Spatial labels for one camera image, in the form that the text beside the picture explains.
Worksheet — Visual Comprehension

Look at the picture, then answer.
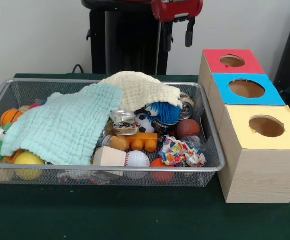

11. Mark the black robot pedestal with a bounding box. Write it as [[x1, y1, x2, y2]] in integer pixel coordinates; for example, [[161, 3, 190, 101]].
[[81, 0, 174, 75]]

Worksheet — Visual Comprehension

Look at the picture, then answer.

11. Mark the yellow ball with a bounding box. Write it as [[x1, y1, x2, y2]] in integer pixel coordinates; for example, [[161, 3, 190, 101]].
[[14, 151, 45, 181]]

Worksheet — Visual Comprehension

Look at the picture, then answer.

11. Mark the black cable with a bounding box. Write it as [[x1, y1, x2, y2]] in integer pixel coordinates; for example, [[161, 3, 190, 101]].
[[71, 64, 85, 75]]

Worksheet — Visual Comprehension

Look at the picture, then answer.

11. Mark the cream waffle cloth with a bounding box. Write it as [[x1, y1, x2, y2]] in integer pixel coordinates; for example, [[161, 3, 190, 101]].
[[98, 71, 183, 112]]

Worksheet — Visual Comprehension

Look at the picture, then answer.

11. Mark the crushed silver can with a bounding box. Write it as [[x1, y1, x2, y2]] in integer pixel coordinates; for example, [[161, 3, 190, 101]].
[[109, 109, 141, 138]]

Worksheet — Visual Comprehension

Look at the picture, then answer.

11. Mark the plain wooden cube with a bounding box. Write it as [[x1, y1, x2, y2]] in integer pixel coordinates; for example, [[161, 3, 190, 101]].
[[92, 146, 127, 168]]

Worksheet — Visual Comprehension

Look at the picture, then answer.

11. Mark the small orange basketball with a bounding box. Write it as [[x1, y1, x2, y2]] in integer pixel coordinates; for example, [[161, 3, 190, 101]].
[[0, 109, 23, 127]]

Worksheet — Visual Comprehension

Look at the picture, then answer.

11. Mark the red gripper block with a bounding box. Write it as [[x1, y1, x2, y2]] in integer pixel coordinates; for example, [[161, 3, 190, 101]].
[[151, 0, 203, 53]]

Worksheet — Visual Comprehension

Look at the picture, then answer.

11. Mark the shallow mesh bin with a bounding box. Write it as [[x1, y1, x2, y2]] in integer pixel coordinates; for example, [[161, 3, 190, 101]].
[[0, 77, 226, 188]]

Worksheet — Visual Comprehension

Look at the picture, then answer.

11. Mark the wooden box with three holes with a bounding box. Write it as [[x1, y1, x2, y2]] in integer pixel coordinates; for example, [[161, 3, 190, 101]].
[[197, 48, 290, 205]]

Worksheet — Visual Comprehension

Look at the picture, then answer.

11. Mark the crumpled colourful paper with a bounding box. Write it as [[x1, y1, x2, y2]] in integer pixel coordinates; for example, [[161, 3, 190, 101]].
[[158, 136, 207, 168]]

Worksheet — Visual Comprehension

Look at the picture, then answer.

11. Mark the mint green cloth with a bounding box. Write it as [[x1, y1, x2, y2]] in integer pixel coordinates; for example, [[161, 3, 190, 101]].
[[0, 83, 124, 166]]

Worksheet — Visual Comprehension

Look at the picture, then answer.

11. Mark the white baseball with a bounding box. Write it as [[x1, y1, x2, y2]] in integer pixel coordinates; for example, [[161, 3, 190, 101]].
[[124, 150, 151, 180]]

